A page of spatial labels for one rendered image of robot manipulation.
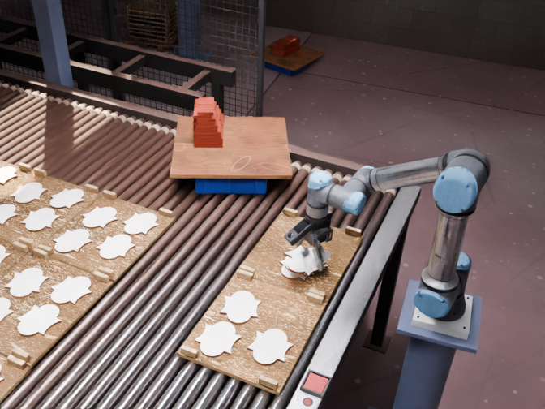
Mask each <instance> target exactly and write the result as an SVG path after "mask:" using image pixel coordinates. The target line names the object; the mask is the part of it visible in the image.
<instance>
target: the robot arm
mask: <svg viewBox="0 0 545 409"><path fill-rule="evenodd" d="M489 175H490V165H489V162H488V160H487V159H486V158H485V156H484V155H482V154H481V153H480V152H478V151H476V150H473V149H461V150H455V151H451V152H446V153H445V154H444V155H443V157H434V158H429V159H425V160H420V161H412V162H407V163H402V164H397V165H393V166H385V167H380V168H374V167H371V166H364V167H363V168H361V169H360V170H358V171H357V172H356V173H355V175H354V176H353V177H352V178H351V179H350V180H349V181H348V182H347V183H346V184H345V185H344V186H341V185H339V184H336V183H333V180H332V176H331V175H330V174H329V173H328V172H326V171H322V170H318V171H315V172H313V173H311V175H310V177H309V183H308V185H307V187H308V190H307V208H306V213H307V214H306V217H305V218H304V219H303V220H301V221H300V222H299V223H298V224H297V225H296V226H294V227H293V228H292V229H291V230H290V231H288V232H287V233H286V234H285V235H284V238H285V239H286V240H287V241H288V242H289V243H290V245H292V246H294V245H295V244H296V246H297V247H299V246H300V245H301V243H302V242H303V241H304V240H305V241H307V242H308V243H309V244H310V246H311V245H313V246H314V247H313V249H312V251H313V254H314V256H315V262H316V267H317V269H318V270H319V271H322V268H323V262H325V261H326V260H327V259H328V258H329V257H330V256H331V253H330V252H328V251H325V250H324V247H323V245H321V244H320V243H323V242H325V240H326V243H327V242H329V241H332V236H333V228H332V227H331V226H330V224H331V217H332V212H331V211H329V210H328V207H329V205H330V206H332V207H334V208H336V209H340V210H342V211H344V212H345V213H351V214H353V215H359V214H360V213H361V212H362V211H363V208H364V206H365V204H366V200H367V198H366V194H367V193H368V192H376V191H381V190H387V189H392V188H398V187H408V186H414V185H419V184H424V183H435V185H434V187H433V196H434V199H435V206H436V208H437V209H438V210H439V212H438V217H437V221H436V229H435V234H434V238H433V242H432V246H431V255H430V259H429V263H428V267H426V268H425V269H424V270H423V271H422V275H421V279H420V283H419V287H418V290H417V291H415V293H414V305H415V307H416V308H417V309H418V310H419V311H420V312H421V313H423V314H424V315H426V316H429V317H432V318H434V319H437V320H439V321H456V320H458V319H460V318H462V317H463V315H464V314H465V310H466V300H465V295H464V292H465V288H466V282H467V278H468V275H469V271H470V268H471V267H470V265H471V260H470V258H469V257H468V256H467V255H466V254H465V253H464V252H461V246H462V242H463V239H464V234H465V231H466V224H467V220H468V217H469V216H470V215H472V214H473V213H474V212H475V210H476V206H477V203H478V196H479V193H480V191H481V189H482V188H483V185H484V184H485V182H486V181H487V180H488V178H489ZM330 233H331V238H329V236H330Z"/></svg>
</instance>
